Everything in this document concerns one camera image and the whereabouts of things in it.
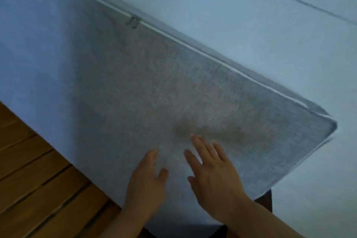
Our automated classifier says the person's right hand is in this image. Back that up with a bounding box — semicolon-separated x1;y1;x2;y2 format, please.
183;134;252;225

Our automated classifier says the person's left hand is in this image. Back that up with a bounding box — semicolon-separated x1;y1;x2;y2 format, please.
122;149;170;218

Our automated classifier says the long dark wooden sofa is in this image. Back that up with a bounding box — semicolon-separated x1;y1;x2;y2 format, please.
0;101;273;238

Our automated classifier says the long grey sofa cushion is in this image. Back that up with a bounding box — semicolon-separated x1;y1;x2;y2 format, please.
0;0;338;238

